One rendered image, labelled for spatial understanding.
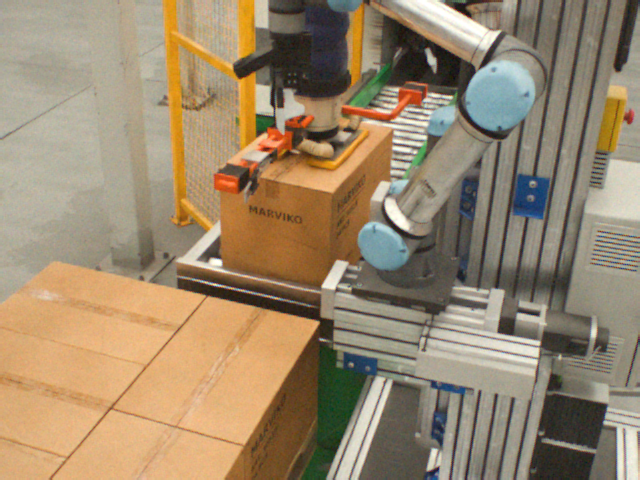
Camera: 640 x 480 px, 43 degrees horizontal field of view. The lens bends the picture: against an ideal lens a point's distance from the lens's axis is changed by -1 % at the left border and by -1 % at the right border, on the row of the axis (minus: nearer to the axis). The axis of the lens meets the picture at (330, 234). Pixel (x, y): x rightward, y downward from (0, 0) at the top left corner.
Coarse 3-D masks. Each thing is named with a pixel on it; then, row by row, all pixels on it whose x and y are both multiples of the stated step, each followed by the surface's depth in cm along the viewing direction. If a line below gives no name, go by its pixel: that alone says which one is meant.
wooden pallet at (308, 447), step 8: (312, 424) 280; (312, 432) 281; (304, 440) 273; (312, 440) 283; (304, 448) 274; (312, 448) 285; (296, 456) 267; (304, 456) 276; (296, 464) 277; (304, 464) 279; (288, 472) 261; (296, 472) 277
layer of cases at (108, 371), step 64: (0, 320) 258; (64, 320) 259; (128, 320) 261; (192, 320) 262; (256, 320) 263; (0, 384) 232; (64, 384) 233; (128, 384) 234; (192, 384) 235; (256, 384) 236; (0, 448) 210; (64, 448) 211; (128, 448) 212; (192, 448) 213; (256, 448) 225
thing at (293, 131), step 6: (270, 126) 258; (276, 126) 260; (288, 126) 260; (294, 126) 260; (300, 126) 259; (270, 132) 255; (276, 132) 254; (288, 132) 253; (294, 132) 255; (300, 132) 257; (288, 138) 254; (294, 138) 254; (300, 138) 259; (288, 144) 255; (294, 144) 255
